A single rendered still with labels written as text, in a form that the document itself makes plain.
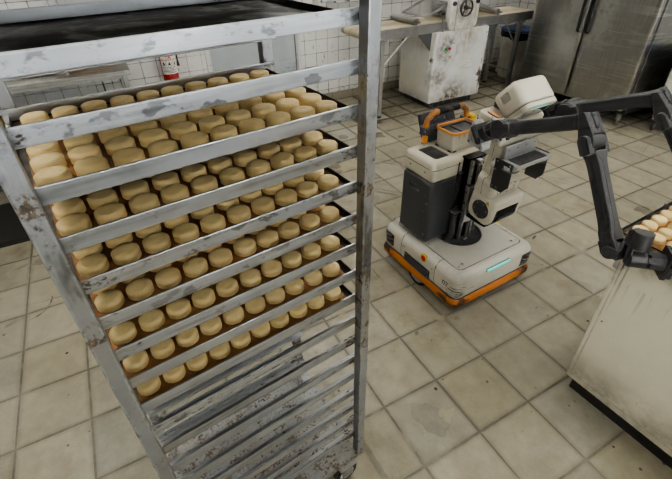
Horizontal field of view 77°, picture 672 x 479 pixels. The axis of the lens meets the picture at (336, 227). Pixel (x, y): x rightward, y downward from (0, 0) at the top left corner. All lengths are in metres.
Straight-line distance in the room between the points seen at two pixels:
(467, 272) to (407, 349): 0.53
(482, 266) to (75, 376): 2.19
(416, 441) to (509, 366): 0.65
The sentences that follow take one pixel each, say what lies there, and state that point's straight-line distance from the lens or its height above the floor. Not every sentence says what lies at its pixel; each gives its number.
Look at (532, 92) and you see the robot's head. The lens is 2.10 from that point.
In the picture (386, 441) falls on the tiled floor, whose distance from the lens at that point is 2.06.
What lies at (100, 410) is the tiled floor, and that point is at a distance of 2.41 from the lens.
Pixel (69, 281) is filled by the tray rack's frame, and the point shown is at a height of 1.37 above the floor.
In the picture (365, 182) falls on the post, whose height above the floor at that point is 1.34.
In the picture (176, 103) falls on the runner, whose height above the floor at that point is 1.59.
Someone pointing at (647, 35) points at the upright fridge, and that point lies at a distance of 5.35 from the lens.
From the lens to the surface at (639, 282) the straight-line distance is 1.92.
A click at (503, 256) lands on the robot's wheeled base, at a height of 0.27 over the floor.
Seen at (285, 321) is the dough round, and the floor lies 0.97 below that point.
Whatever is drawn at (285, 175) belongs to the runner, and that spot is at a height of 1.41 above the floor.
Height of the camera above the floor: 1.81
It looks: 35 degrees down
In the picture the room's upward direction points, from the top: 1 degrees counter-clockwise
